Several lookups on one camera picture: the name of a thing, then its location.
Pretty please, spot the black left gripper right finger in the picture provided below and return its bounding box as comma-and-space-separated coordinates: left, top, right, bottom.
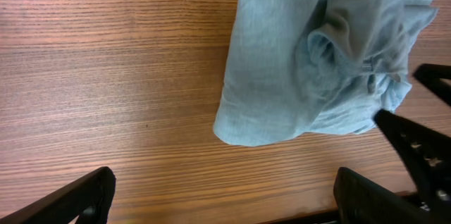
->
333, 167, 440, 224

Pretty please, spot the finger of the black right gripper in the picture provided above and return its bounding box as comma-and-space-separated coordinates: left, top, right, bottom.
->
373, 110, 450, 217
413, 63, 450, 106

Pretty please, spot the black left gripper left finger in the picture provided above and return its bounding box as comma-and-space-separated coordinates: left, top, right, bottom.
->
1, 166, 116, 224

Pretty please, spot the light blue t-shirt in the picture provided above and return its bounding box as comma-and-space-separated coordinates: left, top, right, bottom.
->
214, 0, 437, 147

